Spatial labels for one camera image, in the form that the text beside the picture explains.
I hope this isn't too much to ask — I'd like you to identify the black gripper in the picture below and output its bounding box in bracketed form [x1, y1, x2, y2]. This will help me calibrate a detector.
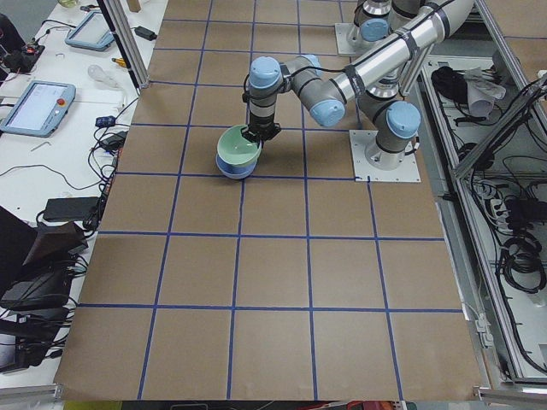
[241, 122, 281, 142]

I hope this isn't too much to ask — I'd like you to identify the aluminium frame post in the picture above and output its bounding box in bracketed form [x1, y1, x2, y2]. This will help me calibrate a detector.
[97, 0, 150, 90]

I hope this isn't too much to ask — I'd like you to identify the black power adapter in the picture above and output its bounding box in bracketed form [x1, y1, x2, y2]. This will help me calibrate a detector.
[133, 26, 157, 41]

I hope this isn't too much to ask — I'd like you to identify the near teach pendant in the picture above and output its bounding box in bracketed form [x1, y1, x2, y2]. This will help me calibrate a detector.
[1, 80, 76, 138]

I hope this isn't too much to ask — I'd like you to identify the far teach pendant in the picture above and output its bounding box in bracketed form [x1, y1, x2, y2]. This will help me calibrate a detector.
[65, 10, 115, 51]

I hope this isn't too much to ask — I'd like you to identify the clear light bulb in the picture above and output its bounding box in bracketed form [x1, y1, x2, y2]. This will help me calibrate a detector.
[87, 64, 118, 88]

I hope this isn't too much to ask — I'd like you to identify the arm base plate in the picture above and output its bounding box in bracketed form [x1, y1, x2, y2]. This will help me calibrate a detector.
[334, 23, 363, 56]
[349, 130, 421, 183]

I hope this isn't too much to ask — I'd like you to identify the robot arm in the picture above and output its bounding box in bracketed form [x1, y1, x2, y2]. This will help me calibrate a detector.
[242, 1, 473, 170]
[346, 0, 415, 50]

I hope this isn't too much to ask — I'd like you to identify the blue bowl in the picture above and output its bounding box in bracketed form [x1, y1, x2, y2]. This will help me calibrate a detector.
[215, 155, 257, 179]

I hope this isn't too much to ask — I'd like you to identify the teach pendant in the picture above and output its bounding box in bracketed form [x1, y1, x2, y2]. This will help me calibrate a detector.
[65, 10, 115, 51]
[1, 80, 76, 138]

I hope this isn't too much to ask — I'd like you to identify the green bowl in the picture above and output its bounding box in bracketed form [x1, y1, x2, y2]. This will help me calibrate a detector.
[217, 125, 262, 167]

